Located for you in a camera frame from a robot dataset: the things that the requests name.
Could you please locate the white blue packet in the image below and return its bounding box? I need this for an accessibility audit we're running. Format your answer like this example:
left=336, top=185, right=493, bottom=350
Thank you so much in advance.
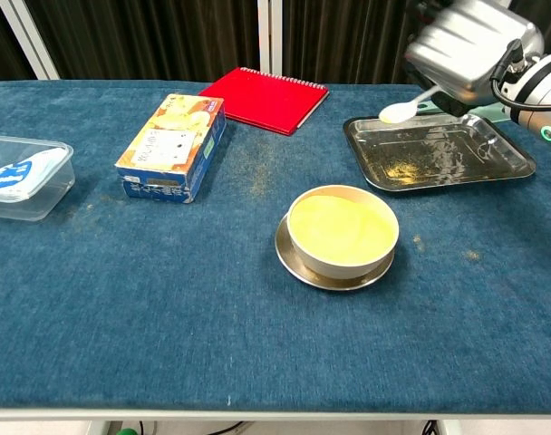
left=0, top=147, right=62, bottom=200

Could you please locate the yellow bowl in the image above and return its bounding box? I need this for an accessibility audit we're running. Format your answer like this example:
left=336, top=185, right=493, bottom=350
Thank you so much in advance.
left=287, top=184, right=401, bottom=279

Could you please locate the blue fabric table mat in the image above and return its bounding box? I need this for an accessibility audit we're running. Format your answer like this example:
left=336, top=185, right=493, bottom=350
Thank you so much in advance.
left=0, top=80, right=551, bottom=411

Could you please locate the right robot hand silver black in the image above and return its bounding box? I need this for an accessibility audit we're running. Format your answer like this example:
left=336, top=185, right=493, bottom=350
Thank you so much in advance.
left=404, top=0, right=546, bottom=118

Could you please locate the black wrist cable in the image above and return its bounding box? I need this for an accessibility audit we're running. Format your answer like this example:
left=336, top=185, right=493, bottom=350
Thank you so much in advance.
left=490, top=39, right=551, bottom=112

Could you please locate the round silver metal saucer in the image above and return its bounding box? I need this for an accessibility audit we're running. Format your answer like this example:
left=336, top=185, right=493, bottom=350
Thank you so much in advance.
left=274, top=212, right=396, bottom=292

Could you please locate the red spiral notebook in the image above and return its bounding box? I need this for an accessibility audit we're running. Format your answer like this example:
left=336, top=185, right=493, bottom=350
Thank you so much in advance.
left=197, top=66, right=330, bottom=136

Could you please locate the clear plastic container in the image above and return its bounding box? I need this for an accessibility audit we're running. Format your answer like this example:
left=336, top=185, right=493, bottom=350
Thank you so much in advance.
left=0, top=134, right=75, bottom=222

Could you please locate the metal tray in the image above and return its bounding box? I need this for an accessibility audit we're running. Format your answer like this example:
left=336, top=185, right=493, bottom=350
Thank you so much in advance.
left=343, top=112, right=537, bottom=192

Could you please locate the white aluminium partition frame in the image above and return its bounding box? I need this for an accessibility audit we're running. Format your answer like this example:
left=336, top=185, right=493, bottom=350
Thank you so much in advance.
left=0, top=0, right=62, bottom=82
left=256, top=0, right=284, bottom=82

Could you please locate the orange blue snack box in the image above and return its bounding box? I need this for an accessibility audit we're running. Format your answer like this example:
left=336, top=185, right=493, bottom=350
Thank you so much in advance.
left=114, top=93, right=227, bottom=205

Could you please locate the white plastic spoon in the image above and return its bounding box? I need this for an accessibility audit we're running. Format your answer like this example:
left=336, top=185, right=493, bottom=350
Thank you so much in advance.
left=378, top=85, right=444, bottom=124

